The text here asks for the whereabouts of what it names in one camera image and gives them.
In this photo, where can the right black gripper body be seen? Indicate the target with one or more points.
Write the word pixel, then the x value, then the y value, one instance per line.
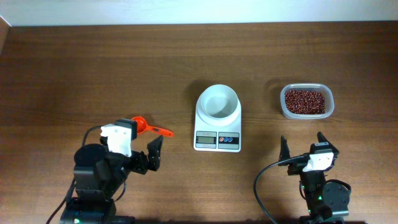
pixel 296 168

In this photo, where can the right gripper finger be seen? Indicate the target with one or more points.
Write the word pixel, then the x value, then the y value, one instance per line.
pixel 322 141
pixel 284 154

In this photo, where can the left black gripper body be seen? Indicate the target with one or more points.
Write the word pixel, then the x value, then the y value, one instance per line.
pixel 137 164

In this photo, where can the orange measuring scoop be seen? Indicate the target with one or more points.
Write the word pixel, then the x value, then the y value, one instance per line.
pixel 143 126

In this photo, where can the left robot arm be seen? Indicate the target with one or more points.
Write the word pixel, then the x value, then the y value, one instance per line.
pixel 98 173

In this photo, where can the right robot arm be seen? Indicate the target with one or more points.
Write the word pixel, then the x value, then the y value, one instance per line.
pixel 327 200

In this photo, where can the white kitchen scale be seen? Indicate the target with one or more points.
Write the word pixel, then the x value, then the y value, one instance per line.
pixel 217 135

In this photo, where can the red beans in container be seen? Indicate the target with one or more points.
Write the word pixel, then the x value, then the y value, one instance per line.
pixel 305 102

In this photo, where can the clear plastic container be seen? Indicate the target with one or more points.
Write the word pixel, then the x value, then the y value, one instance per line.
pixel 323 89

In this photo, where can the white round bowl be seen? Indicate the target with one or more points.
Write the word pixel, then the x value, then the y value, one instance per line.
pixel 219 102

